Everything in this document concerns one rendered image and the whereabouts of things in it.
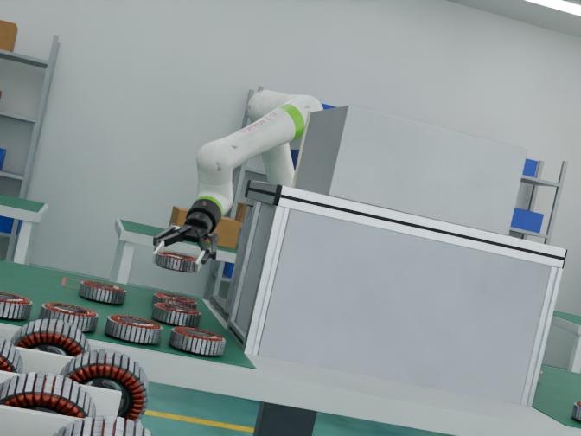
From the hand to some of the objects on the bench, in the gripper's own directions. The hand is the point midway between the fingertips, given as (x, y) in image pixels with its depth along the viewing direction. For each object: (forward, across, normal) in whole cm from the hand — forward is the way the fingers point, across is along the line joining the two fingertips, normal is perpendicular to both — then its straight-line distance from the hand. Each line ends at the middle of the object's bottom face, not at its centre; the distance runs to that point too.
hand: (177, 259), depth 265 cm
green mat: (-3, -113, -16) cm, 114 cm away
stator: (+21, -6, -1) cm, 22 cm away
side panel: (+20, -89, -2) cm, 91 cm away
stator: (+36, -11, +8) cm, 38 cm away
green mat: (+35, +8, +7) cm, 36 cm away
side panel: (+39, -28, +10) cm, 49 cm away
